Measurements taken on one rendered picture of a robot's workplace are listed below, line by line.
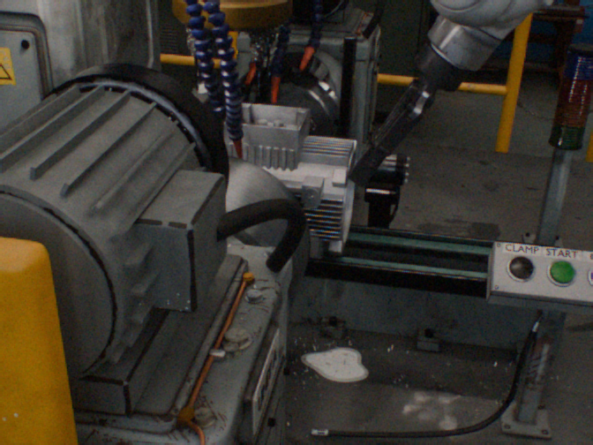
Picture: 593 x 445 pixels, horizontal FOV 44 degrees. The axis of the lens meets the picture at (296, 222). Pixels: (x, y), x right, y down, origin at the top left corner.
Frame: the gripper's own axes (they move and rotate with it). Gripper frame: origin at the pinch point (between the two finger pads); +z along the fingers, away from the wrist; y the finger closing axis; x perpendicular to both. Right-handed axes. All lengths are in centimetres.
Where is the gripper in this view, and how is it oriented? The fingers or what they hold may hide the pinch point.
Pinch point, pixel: (367, 163)
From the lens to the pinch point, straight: 112.9
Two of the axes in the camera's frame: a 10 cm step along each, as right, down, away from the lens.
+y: -1.8, 4.6, -8.7
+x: 8.4, 5.3, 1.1
